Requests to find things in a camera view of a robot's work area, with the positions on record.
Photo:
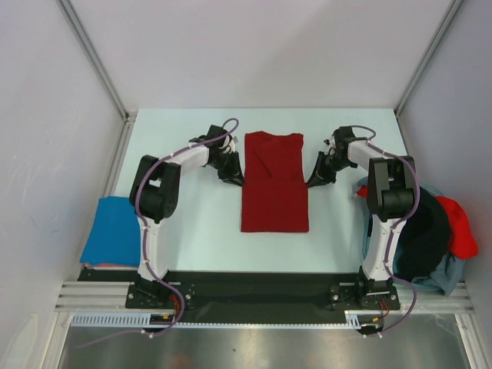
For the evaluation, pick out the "white slotted cable duct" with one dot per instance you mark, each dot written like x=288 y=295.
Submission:
x=160 y=320

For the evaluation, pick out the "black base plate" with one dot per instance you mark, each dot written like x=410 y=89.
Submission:
x=203 y=293

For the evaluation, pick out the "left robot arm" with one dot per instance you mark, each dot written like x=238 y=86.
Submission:
x=154 y=197

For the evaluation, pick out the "right aluminium corner post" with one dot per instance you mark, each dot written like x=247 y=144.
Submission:
x=436 y=41

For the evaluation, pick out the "aluminium frame rail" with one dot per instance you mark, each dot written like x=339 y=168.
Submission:
x=77 y=296

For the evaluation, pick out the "bright red garment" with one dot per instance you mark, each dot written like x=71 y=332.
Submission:
x=459 y=227

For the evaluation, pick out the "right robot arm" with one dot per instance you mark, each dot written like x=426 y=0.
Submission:
x=385 y=171

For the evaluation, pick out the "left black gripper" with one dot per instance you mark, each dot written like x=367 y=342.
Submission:
x=234 y=174

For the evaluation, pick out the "left aluminium corner post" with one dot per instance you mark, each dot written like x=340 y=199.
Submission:
x=84 y=40

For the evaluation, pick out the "grey-blue garment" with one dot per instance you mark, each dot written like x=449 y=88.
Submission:
x=444 y=278

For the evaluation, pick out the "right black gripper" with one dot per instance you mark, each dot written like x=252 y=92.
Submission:
x=320 y=176

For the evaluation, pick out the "dark red t-shirt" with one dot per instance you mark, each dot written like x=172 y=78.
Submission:
x=274 y=195

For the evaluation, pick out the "folded blue t-shirt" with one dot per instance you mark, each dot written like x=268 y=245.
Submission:
x=115 y=235

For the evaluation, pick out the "black garment in bin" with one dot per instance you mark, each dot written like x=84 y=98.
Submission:
x=424 y=239

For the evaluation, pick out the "aluminium corner post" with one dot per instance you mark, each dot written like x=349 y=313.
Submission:
x=84 y=40
x=436 y=41

